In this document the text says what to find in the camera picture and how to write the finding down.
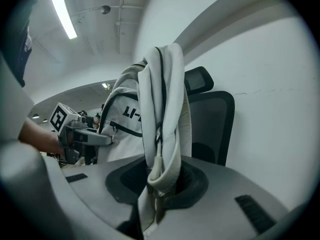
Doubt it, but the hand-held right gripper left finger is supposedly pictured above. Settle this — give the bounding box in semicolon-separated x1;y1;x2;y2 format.
61;156;148;229

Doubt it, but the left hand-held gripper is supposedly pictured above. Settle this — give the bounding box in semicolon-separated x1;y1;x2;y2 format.
49;102;113;165

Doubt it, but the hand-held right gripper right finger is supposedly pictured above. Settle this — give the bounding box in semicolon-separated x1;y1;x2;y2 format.
149;155;288;236

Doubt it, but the black mesh office chair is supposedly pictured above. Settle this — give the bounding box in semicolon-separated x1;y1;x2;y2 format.
183;65;236;167

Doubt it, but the light grey backpack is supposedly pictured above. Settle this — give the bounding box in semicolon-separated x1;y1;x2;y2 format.
96;42;193;237

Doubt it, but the person's left forearm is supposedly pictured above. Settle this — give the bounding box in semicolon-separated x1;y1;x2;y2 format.
18;117;65;157

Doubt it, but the person's black clothing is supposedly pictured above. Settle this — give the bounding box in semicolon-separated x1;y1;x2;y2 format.
0;0;51;88

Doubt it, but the long ceiling light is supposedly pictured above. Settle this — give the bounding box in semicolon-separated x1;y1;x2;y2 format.
50;0;78;40

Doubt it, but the ceiling pipe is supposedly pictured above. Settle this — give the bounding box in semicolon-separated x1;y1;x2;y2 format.
74;0;145;55

